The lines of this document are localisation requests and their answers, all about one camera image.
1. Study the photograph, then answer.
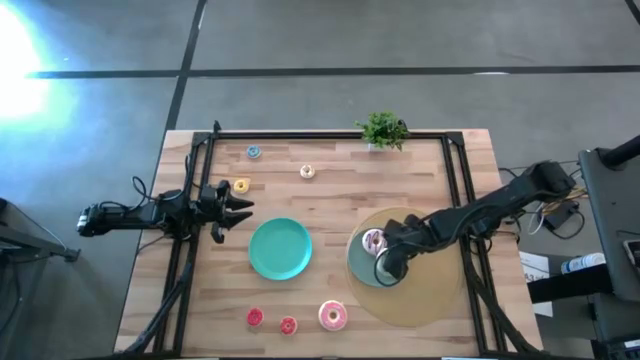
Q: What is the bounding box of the teal round plate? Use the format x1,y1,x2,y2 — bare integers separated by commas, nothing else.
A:
248,217,314,282

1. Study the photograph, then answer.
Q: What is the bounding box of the grey-green small plate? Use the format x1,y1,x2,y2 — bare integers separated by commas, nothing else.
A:
347,228,401,289

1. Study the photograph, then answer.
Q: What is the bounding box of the black pole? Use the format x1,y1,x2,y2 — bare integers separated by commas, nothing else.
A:
599,134,640,169

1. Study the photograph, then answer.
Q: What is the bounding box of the black aluminium table frame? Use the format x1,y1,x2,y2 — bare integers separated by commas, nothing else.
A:
122,119,544,357

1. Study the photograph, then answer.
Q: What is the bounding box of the large pink frosted donut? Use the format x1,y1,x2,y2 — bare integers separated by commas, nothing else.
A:
317,299,349,332

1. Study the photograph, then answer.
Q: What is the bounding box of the black shelf board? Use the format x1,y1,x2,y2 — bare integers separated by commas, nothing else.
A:
527,269,614,304

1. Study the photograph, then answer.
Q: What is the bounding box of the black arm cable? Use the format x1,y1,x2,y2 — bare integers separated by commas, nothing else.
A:
130,175,166,204

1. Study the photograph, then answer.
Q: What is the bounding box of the green potted plant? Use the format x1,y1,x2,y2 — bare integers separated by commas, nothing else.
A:
354,110,411,152

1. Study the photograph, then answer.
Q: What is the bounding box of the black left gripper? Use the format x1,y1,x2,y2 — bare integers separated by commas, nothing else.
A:
197,179,255,245

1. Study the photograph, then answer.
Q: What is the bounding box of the black power adapter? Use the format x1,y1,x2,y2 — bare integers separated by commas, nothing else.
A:
542,200,581,231

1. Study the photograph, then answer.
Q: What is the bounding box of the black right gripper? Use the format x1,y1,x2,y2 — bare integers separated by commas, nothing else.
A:
382,213,439,281

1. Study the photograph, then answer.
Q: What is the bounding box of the tan round mat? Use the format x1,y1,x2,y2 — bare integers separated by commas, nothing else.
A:
345,206,465,329

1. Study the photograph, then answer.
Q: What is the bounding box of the pink white striped donut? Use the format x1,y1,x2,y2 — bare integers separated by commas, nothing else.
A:
361,228,389,258

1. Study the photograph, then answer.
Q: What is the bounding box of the white plastic bottle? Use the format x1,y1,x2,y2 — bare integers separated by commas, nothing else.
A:
560,252,607,275

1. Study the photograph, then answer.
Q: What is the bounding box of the white paper sheet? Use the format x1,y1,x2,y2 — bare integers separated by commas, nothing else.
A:
518,250,554,317

